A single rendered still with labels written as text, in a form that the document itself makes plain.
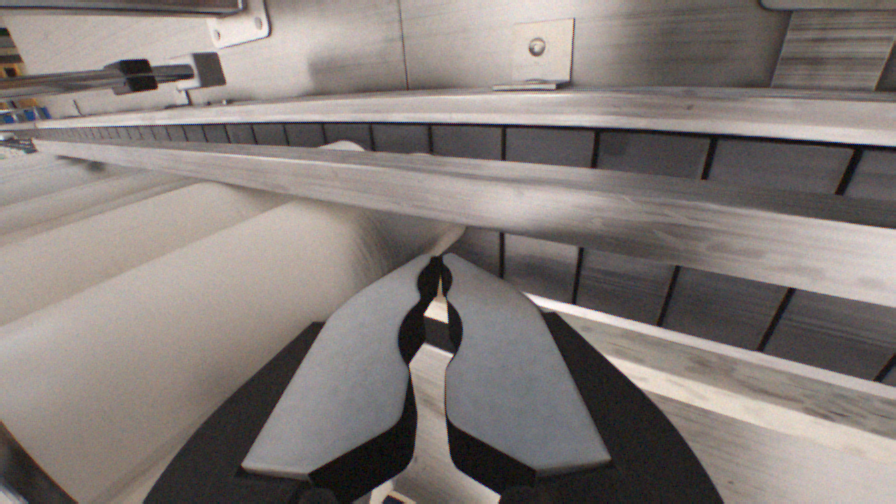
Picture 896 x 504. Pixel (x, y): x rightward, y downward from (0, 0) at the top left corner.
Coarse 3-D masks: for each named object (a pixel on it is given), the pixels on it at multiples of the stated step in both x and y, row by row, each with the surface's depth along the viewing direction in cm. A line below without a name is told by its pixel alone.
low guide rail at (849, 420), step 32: (576, 320) 14; (608, 352) 13; (640, 352) 13; (672, 352) 12; (704, 352) 12; (640, 384) 12; (672, 384) 12; (704, 384) 11; (736, 384) 11; (768, 384) 11; (800, 384) 11; (832, 384) 11; (736, 416) 11; (768, 416) 10; (800, 416) 10; (832, 416) 10; (864, 416) 9; (864, 448) 9
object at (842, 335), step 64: (64, 128) 51; (128, 128) 36; (192, 128) 28; (256, 128) 23; (320, 128) 20; (384, 128) 18; (448, 128) 16; (512, 128) 14; (576, 128) 16; (832, 192) 10; (512, 256) 17; (576, 256) 15; (640, 320) 15; (704, 320) 14; (768, 320) 12; (832, 320) 11
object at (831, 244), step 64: (320, 192) 10; (384, 192) 8; (448, 192) 7; (512, 192) 7; (576, 192) 6; (640, 192) 5; (704, 192) 5; (768, 192) 5; (640, 256) 6; (704, 256) 5; (768, 256) 5; (832, 256) 4
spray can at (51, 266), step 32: (192, 192) 12; (224, 192) 13; (256, 192) 13; (96, 224) 10; (128, 224) 10; (160, 224) 11; (192, 224) 11; (224, 224) 12; (0, 256) 8; (32, 256) 8; (64, 256) 9; (96, 256) 9; (128, 256) 10; (160, 256) 10; (0, 288) 8; (32, 288) 8; (64, 288) 8; (0, 320) 7
